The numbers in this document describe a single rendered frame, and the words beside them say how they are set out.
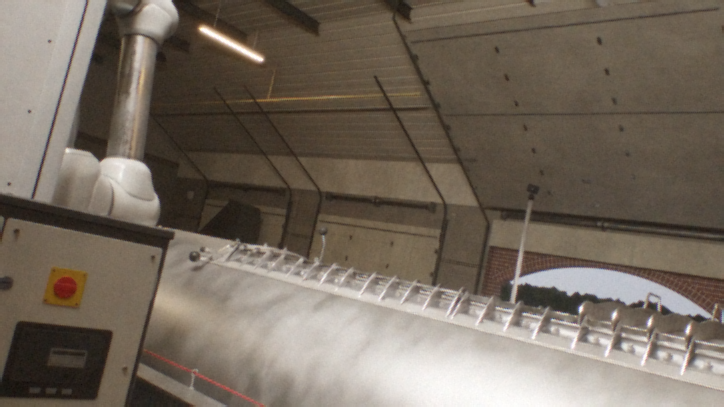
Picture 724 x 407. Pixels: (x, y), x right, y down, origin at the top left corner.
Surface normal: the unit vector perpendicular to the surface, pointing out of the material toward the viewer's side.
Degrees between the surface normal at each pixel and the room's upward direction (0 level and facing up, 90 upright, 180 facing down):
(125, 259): 90
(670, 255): 90
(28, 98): 90
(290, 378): 65
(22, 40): 90
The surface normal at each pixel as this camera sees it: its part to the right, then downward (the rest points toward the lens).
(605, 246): -0.63, -0.22
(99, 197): 0.92, 0.11
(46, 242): 0.65, 0.05
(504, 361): -0.27, -0.87
